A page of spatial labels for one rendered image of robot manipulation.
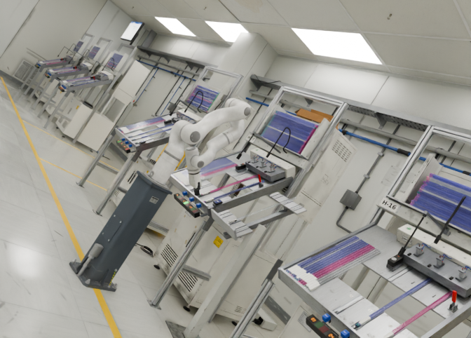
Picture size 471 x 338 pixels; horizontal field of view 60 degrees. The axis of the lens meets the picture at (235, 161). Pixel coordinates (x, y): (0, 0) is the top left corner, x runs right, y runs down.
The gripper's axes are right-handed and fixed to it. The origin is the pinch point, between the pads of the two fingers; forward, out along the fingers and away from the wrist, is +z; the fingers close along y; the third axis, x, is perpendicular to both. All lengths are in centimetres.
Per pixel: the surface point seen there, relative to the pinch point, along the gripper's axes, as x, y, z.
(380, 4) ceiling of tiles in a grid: 220, -42, -96
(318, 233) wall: 159, -54, 131
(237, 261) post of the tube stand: 1, 46, 29
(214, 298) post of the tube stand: -18, 46, 48
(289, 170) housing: 72, 8, 3
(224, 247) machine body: 11.6, 9.1, 45.0
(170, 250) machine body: -11, -44, 69
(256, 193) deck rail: 40.8, 10.2, 11.4
